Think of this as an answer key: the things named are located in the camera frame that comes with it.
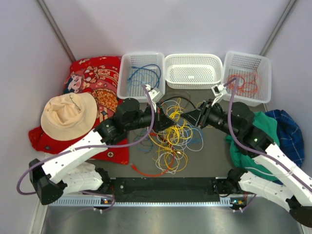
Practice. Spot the red patterned cloth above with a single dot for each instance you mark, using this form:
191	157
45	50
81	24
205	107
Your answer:
97	76

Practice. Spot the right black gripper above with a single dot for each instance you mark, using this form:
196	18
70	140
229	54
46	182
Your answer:
206	108

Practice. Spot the white mesh basket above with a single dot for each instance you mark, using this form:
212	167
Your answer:
254	74
137	69

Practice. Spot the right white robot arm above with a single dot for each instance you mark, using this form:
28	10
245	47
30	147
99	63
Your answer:
294	194

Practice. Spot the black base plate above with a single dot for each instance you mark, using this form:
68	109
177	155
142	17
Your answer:
161	189

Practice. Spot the green jersey shirt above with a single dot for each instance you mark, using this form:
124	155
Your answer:
269	126

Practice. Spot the middle white perforated basket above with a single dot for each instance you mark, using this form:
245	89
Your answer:
193	71

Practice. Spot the left white mesh basket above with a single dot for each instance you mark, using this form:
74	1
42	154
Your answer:
137	69

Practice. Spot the beige bucket hat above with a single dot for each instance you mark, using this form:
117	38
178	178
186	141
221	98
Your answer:
69	116

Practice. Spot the right white mesh basket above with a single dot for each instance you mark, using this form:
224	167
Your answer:
254	74

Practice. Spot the white cloth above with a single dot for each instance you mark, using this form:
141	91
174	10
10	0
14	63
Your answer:
85	168

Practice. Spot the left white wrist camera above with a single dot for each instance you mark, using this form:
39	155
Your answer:
154	93

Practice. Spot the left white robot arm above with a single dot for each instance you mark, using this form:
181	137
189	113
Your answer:
52	179

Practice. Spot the blue plaid cloth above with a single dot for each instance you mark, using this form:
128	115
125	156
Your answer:
289	135

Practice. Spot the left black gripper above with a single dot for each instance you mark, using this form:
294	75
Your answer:
161	121

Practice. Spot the grey slotted cable duct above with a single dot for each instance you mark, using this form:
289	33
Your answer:
97	201

